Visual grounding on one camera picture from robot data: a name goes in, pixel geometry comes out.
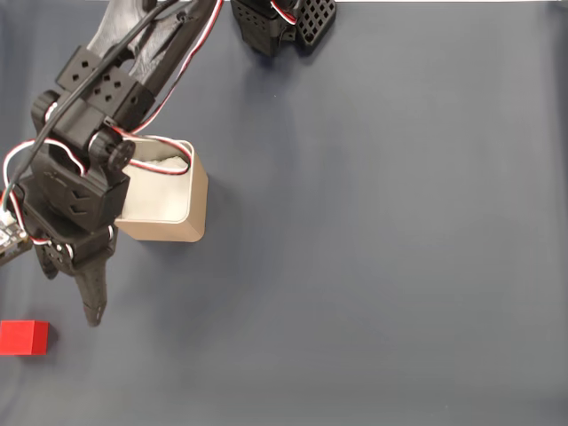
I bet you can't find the red cube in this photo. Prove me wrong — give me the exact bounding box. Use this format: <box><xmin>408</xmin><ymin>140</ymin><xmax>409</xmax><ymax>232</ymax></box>
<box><xmin>0</xmin><ymin>319</ymin><xmax>51</xmax><ymax>357</ymax></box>

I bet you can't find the beige square box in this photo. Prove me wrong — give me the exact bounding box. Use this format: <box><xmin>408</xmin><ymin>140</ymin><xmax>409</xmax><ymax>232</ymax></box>
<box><xmin>114</xmin><ymin>135</ymin><xmax>209</xmax><ymax>244</ymax></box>

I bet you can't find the white crumpled tissue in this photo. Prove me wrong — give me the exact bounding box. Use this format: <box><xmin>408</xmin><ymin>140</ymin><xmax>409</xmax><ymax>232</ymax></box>
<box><xmin>122</xmin><ymin>153</ymin><xmax>192</xmax><ymax>221</ymax></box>

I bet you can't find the dark blue mat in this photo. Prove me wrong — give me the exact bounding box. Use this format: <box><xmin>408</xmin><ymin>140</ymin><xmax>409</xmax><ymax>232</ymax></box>
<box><xmin>0</xmin><ymin>2</ymin><xmax>568</xmax><ymax>426</ymax></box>

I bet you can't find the camera circuit board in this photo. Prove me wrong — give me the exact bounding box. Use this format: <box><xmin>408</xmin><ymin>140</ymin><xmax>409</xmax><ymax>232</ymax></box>
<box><xmin>0</xmin><ymin>212</ymin><xmax>35</xmax><ymax>267</ymax></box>

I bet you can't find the red white black servo cable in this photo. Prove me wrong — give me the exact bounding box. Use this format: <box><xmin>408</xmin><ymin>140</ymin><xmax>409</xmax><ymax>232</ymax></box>
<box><xmin>2</xmin><ymin>138</ymin><xmax>88</xmax><ymax>247</ymax></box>
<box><xmin>108</xmin><ymin>0</ymin><xmax>225</xmax><ymax>177</ymax></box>
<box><xmin>269</xmin><ymin>0</ymin><xmax>297</xmax><ymax>26</ymax></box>

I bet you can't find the black camera cable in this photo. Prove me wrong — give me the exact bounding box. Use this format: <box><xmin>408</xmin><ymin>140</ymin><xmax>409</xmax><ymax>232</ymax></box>
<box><xmin>0</xmin><ymin>0</ymin><xmax>181</xmax><ymax>212</ymax></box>

